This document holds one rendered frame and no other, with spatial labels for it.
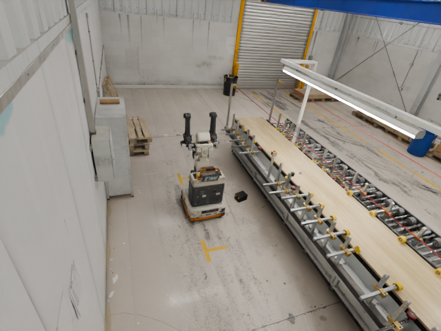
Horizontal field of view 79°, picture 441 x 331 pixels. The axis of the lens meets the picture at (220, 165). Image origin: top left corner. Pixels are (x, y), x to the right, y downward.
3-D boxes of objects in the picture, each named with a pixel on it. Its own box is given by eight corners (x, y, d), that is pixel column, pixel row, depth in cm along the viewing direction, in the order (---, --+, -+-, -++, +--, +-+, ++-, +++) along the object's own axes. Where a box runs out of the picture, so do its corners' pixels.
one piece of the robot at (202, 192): (222, 208, 457) (228, 167, 412) (191, 213, 438) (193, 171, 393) (215, 196, 482) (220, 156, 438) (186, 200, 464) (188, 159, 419)
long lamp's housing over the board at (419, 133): (413, 138, 245) (418, 131, 241) (282, 71, 432) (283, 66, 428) (422, 138, 249) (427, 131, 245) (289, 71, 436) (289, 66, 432)
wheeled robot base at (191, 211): (225, 217, 459) (226, 205, 446) (189, 223, 438) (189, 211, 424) (212, 192, 511) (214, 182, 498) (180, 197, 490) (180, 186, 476)
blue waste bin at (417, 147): (417, 159, 737) (431, 135, 698) (399, 149, 782) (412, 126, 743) (432, 157, 756) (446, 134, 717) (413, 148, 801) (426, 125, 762)
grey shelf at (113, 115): (107, 199, 468) (94, 117, 385) (107, 171, 538) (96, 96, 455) (133, 196, 483) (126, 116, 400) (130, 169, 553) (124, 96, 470)
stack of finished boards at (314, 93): (350, 98, 1138) (352, 94, 1129) (304, 98, 1054) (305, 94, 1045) (338, 92, 1197) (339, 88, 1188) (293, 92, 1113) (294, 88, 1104)
